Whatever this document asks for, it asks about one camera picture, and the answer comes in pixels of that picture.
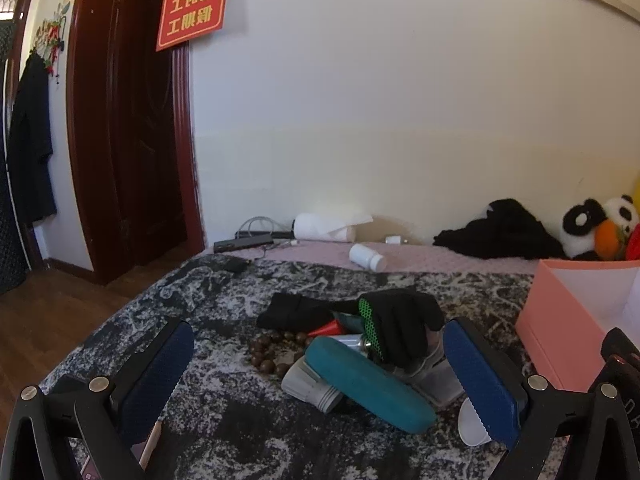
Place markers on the red sign with yellow characters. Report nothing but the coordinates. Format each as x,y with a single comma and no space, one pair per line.
192,0

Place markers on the wooden stick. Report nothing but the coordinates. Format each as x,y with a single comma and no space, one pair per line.
150,445

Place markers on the black sock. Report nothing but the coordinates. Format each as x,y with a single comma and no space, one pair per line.
405,320
290,310

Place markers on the white charger plug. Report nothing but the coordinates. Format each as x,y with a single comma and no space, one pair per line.
395,240

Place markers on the pink cardboard box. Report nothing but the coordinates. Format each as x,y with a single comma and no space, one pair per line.
550,330

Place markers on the black clothing pile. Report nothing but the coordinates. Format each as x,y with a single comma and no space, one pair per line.
500,230

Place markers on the teal glasses case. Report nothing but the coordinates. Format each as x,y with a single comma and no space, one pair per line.
370,385

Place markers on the black hanging coat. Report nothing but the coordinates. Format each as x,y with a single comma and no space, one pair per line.
30,135

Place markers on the panda plush toy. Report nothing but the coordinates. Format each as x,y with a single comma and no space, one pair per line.
580,222

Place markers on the black power strip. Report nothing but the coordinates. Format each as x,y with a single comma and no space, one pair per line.
235,246

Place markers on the small metal can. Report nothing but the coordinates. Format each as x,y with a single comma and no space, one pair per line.
352,342

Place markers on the purple object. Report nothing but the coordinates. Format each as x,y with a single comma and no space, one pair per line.
90,470

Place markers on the red plastic cone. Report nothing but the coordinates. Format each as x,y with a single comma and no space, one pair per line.
330,330

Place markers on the grey ribbed plastic cap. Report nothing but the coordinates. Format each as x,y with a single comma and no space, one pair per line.
310,385

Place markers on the orange plush fruit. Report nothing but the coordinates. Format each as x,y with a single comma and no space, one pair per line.
607,240

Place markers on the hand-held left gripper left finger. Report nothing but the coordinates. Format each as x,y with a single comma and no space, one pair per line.
155,380

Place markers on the colourful wall decoration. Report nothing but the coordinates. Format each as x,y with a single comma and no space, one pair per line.
52,35

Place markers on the white plastic cup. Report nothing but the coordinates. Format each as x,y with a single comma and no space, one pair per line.
470,425

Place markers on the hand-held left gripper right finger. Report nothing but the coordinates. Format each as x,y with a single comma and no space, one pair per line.
480,385

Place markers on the white pill bottle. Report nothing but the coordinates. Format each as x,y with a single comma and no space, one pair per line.
365,256

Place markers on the dark green snack packet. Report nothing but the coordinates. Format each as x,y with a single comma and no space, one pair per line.
350,322

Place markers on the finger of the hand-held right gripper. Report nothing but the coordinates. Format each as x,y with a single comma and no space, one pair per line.
622,350

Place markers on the clear plastic container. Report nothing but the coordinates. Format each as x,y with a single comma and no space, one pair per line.
435,380

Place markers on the dark red door frame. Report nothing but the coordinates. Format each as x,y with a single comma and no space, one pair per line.
85,110

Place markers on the glass panel door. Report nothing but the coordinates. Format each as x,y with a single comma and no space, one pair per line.
7,0

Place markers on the dark red wooden door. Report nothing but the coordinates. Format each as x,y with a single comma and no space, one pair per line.
145,135

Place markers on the pink bedsheet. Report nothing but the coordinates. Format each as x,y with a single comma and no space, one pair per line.
450,260

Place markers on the white tissue roll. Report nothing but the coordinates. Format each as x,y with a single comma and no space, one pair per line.
320,227

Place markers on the small black object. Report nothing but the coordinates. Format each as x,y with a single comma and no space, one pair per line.
227,263

